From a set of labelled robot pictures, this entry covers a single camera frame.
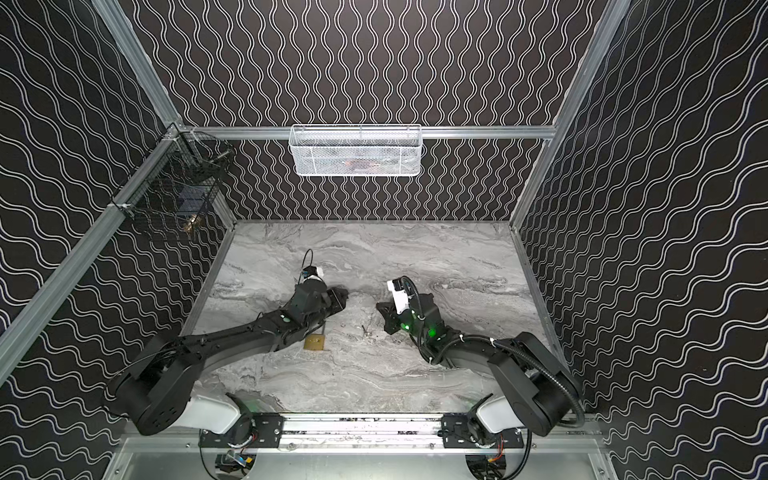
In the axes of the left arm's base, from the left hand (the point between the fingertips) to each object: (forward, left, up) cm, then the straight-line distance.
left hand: (356, 295), depth 85 cm
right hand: (-1, -7, -3) cm, 8 cm away
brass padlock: (-9, +13, -11) cm, 19 cm away
